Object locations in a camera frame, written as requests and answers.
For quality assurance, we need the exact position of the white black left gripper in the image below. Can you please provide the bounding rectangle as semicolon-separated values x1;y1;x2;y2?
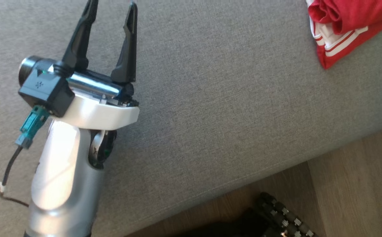
54;0;140;130

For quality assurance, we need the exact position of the red white basketball jersey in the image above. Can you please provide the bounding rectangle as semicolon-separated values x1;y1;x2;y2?
306;0;382;70

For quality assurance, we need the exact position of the left arm cable, teal plug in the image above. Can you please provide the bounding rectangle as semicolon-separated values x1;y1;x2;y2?
0;105;50;208

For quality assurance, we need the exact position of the grey fabric sofa ottoman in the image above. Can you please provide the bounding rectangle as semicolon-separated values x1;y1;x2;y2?
0;0;382;237

